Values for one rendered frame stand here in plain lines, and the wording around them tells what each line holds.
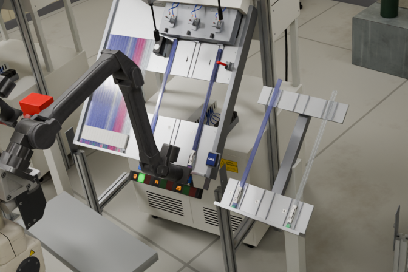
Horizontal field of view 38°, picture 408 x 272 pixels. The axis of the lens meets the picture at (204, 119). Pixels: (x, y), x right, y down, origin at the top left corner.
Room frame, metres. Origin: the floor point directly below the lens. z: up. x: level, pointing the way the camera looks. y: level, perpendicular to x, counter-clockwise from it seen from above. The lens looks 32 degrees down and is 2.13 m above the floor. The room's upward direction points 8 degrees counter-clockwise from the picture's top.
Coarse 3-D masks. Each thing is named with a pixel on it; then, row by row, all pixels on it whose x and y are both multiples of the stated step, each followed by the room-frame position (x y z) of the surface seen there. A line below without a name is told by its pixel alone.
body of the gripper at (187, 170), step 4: (172, 164) 1.86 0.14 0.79; (176, 168) 1.79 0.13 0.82; (180, 168) 1.82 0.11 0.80; (184, 168) 1.83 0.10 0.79; (188, 168) 1.82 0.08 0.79; (176, 172) 1.78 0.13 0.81; (180, 172) 1.80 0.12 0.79; (184, 172) 1.81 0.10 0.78; (188, 172) 1.81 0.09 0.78; (176, 176) 1.78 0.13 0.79; (180, 176) 1.80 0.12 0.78; (184, 176) 1.80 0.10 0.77; (188, 176) 1.80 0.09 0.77; (172, 180) 1.81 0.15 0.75; (176, 180) 1.80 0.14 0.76; (180, 180) 1.80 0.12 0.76; (184, 180) 1.79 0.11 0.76; (188, 180) 1.80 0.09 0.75
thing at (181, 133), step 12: (84, 120) 2.29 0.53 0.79; (156, 120) 2.12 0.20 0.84; (168, 120) 2.09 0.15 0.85; (180, 120) 2.07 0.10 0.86; (132, 132) 2.13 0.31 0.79; (156, 132) 2.08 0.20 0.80; (168, 132) 2.06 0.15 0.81; (180, 132) 2.03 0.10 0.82; (192, 132) 2.01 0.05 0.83; (204, 132) 1.99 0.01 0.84; (132, 144) 2.10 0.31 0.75; (156, 144) 2.05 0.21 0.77; (180, 144) 2.00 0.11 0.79; (192, 144) 1.97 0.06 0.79; (204, 144) 1.95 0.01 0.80; (180, 156) 1.96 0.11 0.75; (204, 156) 1.92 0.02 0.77; (192, 168) 1.90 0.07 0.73; (204, 168) 1.88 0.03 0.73
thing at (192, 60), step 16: (128, 0) 2.58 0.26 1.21; (128, 16) 2.53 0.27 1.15; (144, 16) 2.48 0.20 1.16; (160, 16) 2.44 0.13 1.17; (112, 32) 2.51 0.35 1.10; (128, 32) 2.47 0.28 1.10; (144, 32) 2.43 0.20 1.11; (240, 32) 2.20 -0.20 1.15; (176, 48) 2.30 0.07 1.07; (192, 48) 2.26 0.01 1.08; (208, 48) 2.23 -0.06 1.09; (224, 48) 2.19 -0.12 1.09; (160, 64) 2.29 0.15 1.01; (176, 64) 2.25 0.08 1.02; (192, 64) 2.21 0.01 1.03; (208, 64) 2.18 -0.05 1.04; (208, 80) 2.13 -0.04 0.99; (224, 80) 2.10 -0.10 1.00
